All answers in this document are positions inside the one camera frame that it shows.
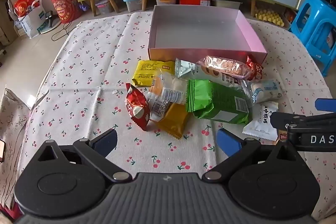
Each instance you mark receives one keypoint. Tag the red foil snack packet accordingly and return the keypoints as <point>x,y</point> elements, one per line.
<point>135,106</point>
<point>254,69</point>

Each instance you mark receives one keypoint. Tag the red gift bag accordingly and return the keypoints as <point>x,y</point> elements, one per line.
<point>23,5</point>

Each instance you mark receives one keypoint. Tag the clear white marshmallow packet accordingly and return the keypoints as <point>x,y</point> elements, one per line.
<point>265,90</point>

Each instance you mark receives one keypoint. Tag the white paper bag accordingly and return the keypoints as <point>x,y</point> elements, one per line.
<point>30,26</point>

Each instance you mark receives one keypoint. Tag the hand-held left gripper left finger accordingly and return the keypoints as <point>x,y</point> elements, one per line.
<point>107,140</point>

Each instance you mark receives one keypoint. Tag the red box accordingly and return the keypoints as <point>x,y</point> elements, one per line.
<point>194,1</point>

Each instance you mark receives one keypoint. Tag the clear bin with blue lid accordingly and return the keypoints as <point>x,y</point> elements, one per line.
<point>132,3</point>

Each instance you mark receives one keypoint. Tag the cherry print tablecloth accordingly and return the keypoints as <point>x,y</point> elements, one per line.
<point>92,69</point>

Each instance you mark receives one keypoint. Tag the beige floral cloth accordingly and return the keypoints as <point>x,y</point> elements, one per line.
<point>10,113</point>

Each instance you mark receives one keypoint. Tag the small clear storage bin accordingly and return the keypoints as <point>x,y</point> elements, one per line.
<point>103,7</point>

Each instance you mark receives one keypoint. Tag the red printed bag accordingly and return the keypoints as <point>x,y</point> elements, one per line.
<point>63,8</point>

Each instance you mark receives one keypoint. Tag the mustard gold packet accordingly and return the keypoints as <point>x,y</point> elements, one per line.
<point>174,120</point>

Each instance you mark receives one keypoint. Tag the yellow snack packet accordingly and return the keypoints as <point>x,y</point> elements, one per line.
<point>149,71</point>

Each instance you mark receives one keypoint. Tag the green snack packet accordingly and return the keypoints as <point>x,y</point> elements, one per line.
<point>215,100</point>

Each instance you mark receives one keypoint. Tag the clear bag of pink puffs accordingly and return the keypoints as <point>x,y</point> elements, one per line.
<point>225,66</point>

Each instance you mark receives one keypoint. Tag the pink cardboard box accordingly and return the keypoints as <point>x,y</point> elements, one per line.
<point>197,29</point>

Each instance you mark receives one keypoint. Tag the white packet with black print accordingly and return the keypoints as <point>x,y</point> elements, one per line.
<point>262,119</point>

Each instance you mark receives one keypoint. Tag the yellow egg tray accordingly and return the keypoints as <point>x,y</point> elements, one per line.
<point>269,16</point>

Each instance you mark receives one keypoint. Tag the grey round stand base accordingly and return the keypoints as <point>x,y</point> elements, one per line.
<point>56,27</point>

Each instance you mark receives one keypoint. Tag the orange and white packet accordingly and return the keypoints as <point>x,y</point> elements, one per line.
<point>168,92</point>

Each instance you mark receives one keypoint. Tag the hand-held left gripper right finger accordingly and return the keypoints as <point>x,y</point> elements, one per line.
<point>227,141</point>

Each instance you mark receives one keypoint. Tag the silver cookie picture packet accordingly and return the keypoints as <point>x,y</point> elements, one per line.
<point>189,70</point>

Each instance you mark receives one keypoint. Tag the blue plastic stool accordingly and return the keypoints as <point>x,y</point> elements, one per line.
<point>315,8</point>

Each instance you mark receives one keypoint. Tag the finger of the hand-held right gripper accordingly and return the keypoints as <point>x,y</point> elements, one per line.
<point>302,121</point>
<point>325,104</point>

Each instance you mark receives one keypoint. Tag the small brown red packet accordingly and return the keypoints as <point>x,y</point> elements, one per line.
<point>282,136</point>

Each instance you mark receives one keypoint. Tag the black framed phone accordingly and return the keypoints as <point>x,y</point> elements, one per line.
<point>2,150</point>

